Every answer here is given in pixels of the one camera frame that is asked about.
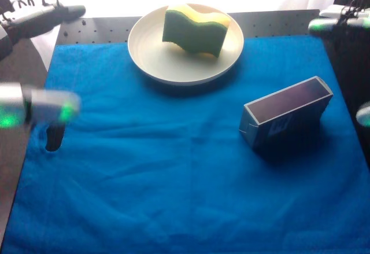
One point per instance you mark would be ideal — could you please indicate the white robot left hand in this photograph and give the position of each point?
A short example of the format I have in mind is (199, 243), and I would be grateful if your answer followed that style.
(37, 15)

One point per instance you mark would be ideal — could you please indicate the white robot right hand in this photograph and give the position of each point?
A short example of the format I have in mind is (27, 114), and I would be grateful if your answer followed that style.
(326, 27)

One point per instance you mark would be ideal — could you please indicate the dark rectangular cardboard box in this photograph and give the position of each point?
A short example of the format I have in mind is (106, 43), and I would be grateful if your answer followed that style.
(286, 106)

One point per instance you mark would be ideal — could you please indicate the yellow and green sponge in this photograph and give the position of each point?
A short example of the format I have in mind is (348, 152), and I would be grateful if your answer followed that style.
(188, 31)

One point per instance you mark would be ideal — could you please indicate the white round plate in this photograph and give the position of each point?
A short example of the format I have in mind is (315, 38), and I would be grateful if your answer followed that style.
(162, 63)

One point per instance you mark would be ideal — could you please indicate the blue cloth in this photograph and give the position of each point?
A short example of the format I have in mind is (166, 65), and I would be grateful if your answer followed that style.
(144, 164)

